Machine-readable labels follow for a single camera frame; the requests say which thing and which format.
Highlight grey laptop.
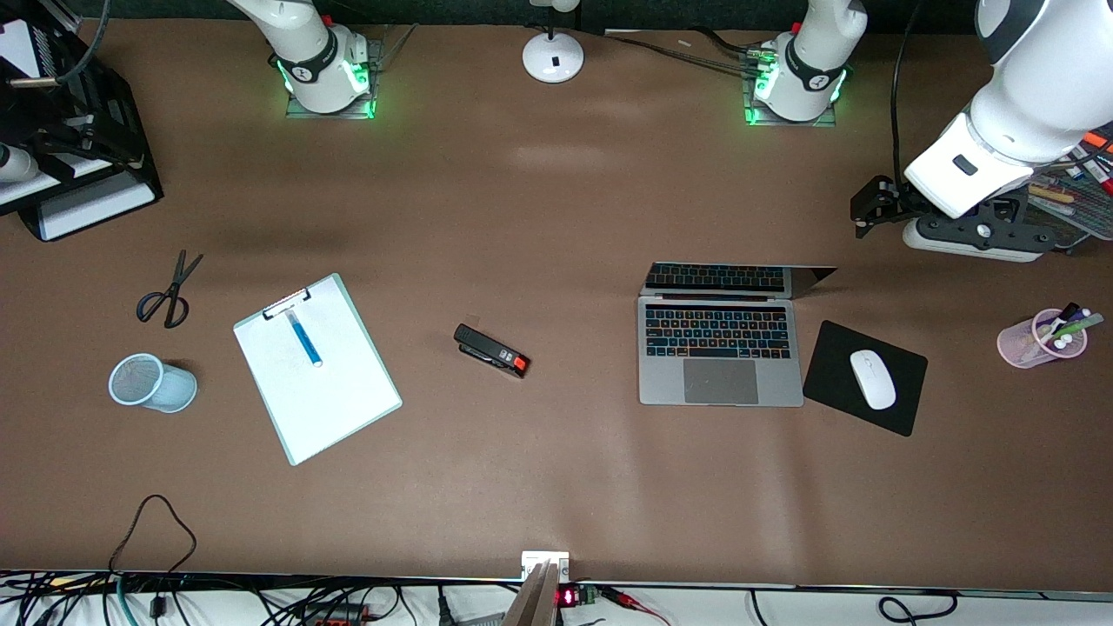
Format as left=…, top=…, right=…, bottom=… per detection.
left=637, top=263, right=838, bottom=408

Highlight blue marker white cap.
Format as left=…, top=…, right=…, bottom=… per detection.
left=286, top=310, right=323, bottom=369

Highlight purple black marker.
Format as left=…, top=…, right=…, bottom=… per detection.
left=1039, top=302, right=1081, bottom=340

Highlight green marker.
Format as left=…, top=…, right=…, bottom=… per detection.
left=1048, top=313, right=1105, bottom=344

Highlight black stacked letter tray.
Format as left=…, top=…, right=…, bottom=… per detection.
left=0, top=0, right=164, bottom=243

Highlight white paper sheet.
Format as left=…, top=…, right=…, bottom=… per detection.
left=235, top=278, right=399, bottom=462
left=39, top=174, right=159, bottom=242
left=0, top=156, right=131, bottom=207
left=0, top=19, right=46, bottom=63

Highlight pink translucent pen cup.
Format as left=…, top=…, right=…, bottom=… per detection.
left=997, top=310, right=1089, bottom=370

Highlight black scissors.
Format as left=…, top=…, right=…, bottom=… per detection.
left=136, top=250, right=204, bottom=330

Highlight black mouse pad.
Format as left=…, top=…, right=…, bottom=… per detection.
left=802, top=320, right=929, bottom=437

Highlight white computer mouse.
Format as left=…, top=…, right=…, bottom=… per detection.
left=849, top=350, right=897, bottom=411

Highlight light blue mesh cup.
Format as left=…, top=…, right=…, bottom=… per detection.
left=108, top=352, right=198, bottom=414

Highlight mint green clipboard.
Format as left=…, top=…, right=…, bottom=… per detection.
left=232, top=272, right=403, bottom=467

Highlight white lamp base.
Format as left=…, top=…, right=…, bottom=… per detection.
left=522, top=0, right=585, bottom=84

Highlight black stapler red tip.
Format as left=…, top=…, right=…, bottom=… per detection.
left=453, top=323, right=530, bottom=379

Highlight black red connector block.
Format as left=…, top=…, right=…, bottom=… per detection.
left=296, top=603, right=370, bottom=626

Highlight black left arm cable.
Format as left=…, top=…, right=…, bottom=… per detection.
left=889, top=0, right=928, bottom=188

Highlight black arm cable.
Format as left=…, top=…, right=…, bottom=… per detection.
left=889, top=0, right=928, bottom=188
left=57, top=0, right=111, bottom=85

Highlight black wire mesh organizer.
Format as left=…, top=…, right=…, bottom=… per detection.
left=1026, top=122, right=1113, bottom=242

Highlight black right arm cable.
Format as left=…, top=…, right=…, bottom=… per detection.
left=57, top=0, right=111, bottom=85

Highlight black base cable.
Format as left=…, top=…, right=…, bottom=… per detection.
left=604, top=33, right=766, bottom=75
left=687, top=26, right=770, bottom=60

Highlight brown looped cable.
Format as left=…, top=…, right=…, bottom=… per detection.
left=109, top=494, right=197, bottom=609

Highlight black coiled cable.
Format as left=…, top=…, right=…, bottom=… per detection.
left=876, top=591, right=959, bottom=625

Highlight black cable tangle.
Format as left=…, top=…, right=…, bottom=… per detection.
left=0, top=572, right=114, bottom=626

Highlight red wire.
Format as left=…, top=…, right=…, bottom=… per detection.
left=600, top=587, right=672, bottom=626

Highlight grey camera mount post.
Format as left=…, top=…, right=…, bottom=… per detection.
left=503, top=550, right=571, bottom=626

